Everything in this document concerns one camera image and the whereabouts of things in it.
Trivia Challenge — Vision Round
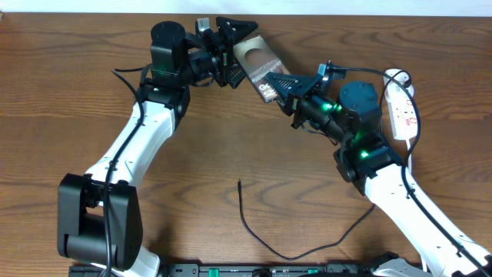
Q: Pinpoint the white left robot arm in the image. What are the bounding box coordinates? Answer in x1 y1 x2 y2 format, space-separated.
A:
57 16 258 276

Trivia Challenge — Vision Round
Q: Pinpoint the Galaxy S25 Ultra smartphone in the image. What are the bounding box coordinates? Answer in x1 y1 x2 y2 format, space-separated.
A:
234 35 289 103

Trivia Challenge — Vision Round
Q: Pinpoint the black USB charging cable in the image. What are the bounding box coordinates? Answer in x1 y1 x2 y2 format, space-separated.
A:
237 179 377 262

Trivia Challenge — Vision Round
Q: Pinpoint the white USB charger adapter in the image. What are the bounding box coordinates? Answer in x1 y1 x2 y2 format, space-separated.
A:
384 82 408 103

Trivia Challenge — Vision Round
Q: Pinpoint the white power strip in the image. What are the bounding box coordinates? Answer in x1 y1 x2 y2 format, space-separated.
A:
383 68 417 145

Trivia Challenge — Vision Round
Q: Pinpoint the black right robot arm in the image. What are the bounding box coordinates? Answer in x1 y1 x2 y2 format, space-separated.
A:
265 63 491 276

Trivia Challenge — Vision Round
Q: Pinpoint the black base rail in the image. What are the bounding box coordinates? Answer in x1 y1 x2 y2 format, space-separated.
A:
68 262 424 277

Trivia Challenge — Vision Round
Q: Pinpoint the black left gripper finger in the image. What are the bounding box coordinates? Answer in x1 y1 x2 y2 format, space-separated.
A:
215 16 258 47
228 63 246 89

